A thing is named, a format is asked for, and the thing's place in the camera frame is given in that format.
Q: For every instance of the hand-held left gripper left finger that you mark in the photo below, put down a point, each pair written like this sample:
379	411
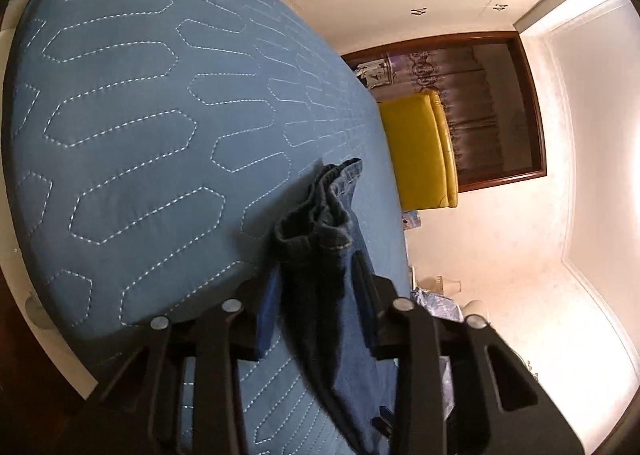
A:
267	320

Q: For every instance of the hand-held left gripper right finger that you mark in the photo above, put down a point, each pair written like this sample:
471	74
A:
380	315

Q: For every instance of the blue denim pants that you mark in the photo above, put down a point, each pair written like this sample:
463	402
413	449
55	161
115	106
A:
325	295

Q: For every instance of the grey star-print duvet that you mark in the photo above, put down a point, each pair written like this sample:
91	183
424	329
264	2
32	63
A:
437	307

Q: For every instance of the cream bedside lamp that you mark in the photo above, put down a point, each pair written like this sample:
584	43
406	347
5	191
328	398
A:
445	285

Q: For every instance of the small printed box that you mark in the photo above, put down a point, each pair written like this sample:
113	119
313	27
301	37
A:
411	220

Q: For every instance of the yellow armchair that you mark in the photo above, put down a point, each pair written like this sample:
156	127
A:
417	150

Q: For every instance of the bed with blue quilted cover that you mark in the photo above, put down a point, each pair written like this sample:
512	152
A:
150	135

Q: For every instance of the brown lace curtain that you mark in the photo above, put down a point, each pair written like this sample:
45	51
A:
465	105

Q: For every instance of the dark wooden door frame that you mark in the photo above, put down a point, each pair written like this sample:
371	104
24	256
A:
535	110

